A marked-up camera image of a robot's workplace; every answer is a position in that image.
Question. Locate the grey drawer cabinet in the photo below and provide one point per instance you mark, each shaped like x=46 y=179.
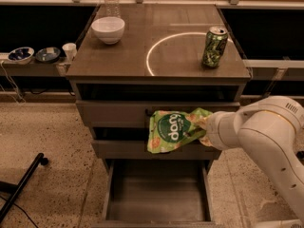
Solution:
x=158 y=59

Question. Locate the grey middle drawer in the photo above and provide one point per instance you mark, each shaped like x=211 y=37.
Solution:
x=137 y=150

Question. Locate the green soda can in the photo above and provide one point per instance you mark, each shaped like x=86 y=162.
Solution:
x=215 y=44

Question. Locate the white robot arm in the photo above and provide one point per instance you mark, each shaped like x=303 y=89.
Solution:
x=266 y=131

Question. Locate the black stand leg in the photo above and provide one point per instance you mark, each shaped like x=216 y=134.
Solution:
x=14 y=190

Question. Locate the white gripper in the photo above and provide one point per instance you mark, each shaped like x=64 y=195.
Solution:
x=218 y=129

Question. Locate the clear plastic water bottle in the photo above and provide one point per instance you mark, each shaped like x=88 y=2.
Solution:
x=112 y=8

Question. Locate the blue patterned bowl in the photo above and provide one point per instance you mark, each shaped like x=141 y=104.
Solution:
x=21 y=55

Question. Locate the green rice chip bag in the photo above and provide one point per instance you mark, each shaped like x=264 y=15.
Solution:
x=170 y=130

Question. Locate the grey top drawer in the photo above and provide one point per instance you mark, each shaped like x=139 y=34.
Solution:
x=136 y=113

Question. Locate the grey side shelf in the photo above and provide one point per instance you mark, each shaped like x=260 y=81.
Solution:
x=34 y=68

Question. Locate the grey open bottom drawer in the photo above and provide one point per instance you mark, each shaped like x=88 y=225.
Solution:
x=157 y=194

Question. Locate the white ceramic bowl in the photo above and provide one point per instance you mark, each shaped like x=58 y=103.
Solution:
x=109 y=30

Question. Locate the white paper cup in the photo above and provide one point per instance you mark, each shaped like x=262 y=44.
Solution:
x=70 y=50

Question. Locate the dark blue bowl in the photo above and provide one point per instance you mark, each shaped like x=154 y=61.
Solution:
x=48 y=55

